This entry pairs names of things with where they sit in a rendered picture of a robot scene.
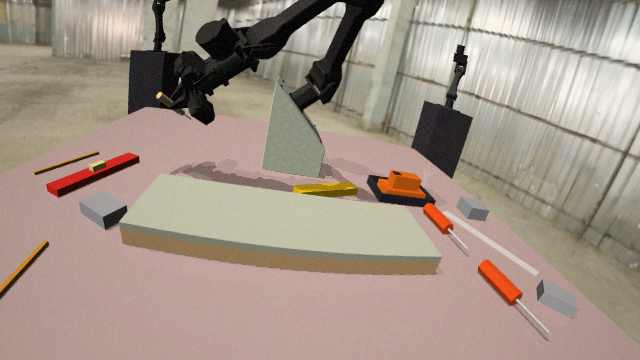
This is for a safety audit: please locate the thin orange rod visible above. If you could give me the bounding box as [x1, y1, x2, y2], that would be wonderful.
[0, 241, 49, 299]
[34, 151, 99, 175]

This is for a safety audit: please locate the beige panel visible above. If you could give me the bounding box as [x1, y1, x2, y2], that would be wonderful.
[119, 174, 442, 275]

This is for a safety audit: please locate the orange-handled awl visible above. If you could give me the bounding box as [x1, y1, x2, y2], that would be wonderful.
[423, 203, 471, 252]
[478, 260, 552, 336]

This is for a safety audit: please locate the tan wooden awl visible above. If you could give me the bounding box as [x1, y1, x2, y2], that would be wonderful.
[156, 92, 191, 120]

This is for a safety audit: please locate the white flat bar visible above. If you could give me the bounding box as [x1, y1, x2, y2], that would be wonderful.
[442, 211, 539, 277]

